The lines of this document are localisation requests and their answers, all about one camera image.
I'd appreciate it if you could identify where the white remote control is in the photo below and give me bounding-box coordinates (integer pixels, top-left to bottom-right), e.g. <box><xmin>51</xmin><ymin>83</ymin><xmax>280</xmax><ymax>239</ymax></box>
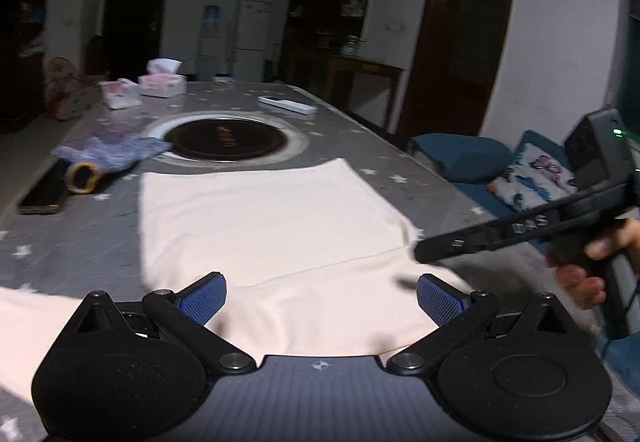
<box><xmin>257</xmin><ymin>95</ymin><xmax>317</xmax><ymax>117</ymax></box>

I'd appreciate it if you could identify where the blue cushion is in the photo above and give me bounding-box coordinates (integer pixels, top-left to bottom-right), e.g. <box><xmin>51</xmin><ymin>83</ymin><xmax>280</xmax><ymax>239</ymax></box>
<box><xmin>407</xmin><ymin>133</ymin><xmax>514</xmax><ymax>183</ymax></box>

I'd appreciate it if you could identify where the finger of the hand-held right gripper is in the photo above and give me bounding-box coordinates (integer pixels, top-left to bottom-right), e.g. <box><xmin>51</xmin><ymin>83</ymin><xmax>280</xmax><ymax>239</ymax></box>
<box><xmin>413</xmin><ymin>221</ymin><xmax>496</xmax><ymax>265</ymax></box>

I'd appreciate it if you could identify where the dark wooden door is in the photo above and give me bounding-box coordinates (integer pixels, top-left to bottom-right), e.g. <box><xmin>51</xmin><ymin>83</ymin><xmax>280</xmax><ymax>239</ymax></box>
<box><xmin>102</xmin><ymin>0</ymin><xmax>172</xmax><ymax>82</ymax></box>

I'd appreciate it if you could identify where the dark smartphone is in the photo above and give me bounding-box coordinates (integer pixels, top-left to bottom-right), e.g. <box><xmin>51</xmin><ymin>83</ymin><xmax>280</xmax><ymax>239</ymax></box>
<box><xmin>17</xmin><ymin>159</ymin><xmax>71</xmax><ymax>216</ymax></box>

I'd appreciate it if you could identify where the pink white tissue box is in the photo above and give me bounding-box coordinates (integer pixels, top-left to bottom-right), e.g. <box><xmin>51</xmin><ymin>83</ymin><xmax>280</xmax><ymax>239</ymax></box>
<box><xmin>138</xmin><ymin>58</ymin><xmax>187</xmax><ymax>98</ymax></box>

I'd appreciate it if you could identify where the white refrigerator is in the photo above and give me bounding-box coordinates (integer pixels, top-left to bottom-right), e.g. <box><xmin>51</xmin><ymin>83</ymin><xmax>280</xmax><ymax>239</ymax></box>
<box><xmin>231</xmin><ymin>0</ymin><xmax>273</xmax><ymax>83</ymax></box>

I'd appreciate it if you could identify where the blue sofa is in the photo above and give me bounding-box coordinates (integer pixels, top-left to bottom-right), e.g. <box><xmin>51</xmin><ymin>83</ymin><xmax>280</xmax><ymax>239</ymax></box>
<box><xmin>407</xmin><ymin>129</ymin><xmax>640</xmax><ymax>393</ymax></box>

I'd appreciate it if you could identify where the round black induction hob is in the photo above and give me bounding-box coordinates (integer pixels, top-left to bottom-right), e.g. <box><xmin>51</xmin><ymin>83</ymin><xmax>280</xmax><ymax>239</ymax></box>
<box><xmin>150</xmin><ymin>110</ymin><xmax>308</xmax><ymax>167</ymax></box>

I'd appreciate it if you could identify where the pink patterned cushion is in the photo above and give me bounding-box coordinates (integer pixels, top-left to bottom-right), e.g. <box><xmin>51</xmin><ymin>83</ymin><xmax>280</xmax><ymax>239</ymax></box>
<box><xmin>44</xmin><ymin>56</ymin><xmax>101</xmax><ymax>121</ymax></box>

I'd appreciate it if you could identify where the blue knitted glove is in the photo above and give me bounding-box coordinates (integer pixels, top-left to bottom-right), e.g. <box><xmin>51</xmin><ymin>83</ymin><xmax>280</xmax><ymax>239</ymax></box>
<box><xmin>52</xmin><ymin>134</ymin><xmax>168</xmax><ymax>195</ymax></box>

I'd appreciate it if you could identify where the butterfly print pillow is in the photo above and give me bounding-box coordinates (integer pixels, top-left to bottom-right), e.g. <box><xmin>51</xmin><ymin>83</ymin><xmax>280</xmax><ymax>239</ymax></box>
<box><xmin>487</xmin><ymin>142</ymin><xmax>581</xmax><ymax>213</ymax></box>

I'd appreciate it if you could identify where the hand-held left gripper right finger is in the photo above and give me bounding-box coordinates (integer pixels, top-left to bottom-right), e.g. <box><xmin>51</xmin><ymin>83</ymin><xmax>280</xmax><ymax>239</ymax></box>
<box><xmin>386</xmin><ymin>273</ymin><xmax>588</xmax><ymax>375</ymax></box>

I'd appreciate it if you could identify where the grey star-patterned tablecloth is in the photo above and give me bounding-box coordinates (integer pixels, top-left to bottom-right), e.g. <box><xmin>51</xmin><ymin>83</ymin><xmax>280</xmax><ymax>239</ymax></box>
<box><xmin>0</xmin><ymin>80</ymin><xmax>616</xmax><ymax>442</ymax></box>

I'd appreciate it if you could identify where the brown glazed wooden door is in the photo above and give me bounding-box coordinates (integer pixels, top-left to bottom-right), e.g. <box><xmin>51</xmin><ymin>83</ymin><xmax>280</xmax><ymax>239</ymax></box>
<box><xmin>395</xmin><ymin>0</ymin><xmax>521</xmax><ymax>150</ymax></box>

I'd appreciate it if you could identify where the wooden arched shelf unit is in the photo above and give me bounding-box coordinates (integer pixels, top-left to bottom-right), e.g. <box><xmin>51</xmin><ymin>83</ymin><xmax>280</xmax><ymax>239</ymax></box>
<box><xmin>0</xmin><ymin>0</ymin><xmax>56</xmax><ymax>133</ymax></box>

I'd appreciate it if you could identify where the wooden desk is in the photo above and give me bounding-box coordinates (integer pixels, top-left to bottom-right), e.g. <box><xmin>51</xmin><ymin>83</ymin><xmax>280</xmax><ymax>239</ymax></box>
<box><xmin>322</xmin><ymin>54</ymin><xmax>406</xmax><ymax>117</ymax></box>

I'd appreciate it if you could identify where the white water dispenser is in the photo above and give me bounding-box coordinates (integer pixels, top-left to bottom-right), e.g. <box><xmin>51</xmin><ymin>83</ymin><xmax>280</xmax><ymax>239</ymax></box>
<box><xmin>197</xmin><ymin>34</ymin><xmax>221</xmax><ymax>77</ymax></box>

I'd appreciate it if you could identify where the cream shirt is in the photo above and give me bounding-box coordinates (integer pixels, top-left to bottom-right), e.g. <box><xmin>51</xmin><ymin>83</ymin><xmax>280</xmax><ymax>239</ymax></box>
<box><xmin>0</xmin><ymin>158</ymin><xmax>483</xmax><ymax>405</ymax></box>

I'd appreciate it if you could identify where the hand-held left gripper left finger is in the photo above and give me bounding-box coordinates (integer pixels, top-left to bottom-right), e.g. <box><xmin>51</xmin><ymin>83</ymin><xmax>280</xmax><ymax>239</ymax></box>
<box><xmin>52</xmin><ymin>272</ymin><xmax>257</xmax><ymax>375</ymax></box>

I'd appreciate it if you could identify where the pink tissue pack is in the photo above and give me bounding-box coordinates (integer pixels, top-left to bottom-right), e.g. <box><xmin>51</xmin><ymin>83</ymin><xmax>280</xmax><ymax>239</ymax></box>
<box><xmin>99</xmin><ymin>78</ymin><xmax>141</xmax><ymax>110</ymax></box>

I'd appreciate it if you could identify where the person's right hand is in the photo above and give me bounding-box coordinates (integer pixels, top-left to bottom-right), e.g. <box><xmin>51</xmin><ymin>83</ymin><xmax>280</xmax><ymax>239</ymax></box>
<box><xmin>556</xmin><ymin>216</ymin><xmax>640</xmax><ymax>309</ymax></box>

